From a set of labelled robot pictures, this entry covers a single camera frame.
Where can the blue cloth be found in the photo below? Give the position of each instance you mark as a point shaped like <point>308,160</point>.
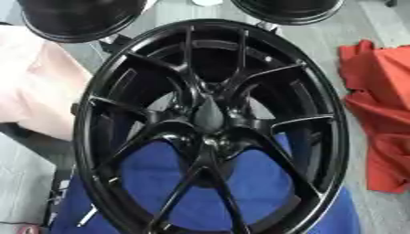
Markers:
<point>256,189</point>

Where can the red cloth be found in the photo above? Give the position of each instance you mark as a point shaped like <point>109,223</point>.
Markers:
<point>381,115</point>

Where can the black round wheel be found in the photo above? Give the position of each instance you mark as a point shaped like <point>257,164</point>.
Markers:
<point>80,18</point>
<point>291,10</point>

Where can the black spoked wheel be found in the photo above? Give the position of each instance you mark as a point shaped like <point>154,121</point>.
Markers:
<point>203,115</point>

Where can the pale pink cloth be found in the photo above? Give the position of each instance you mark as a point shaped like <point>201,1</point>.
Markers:
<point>37,85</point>

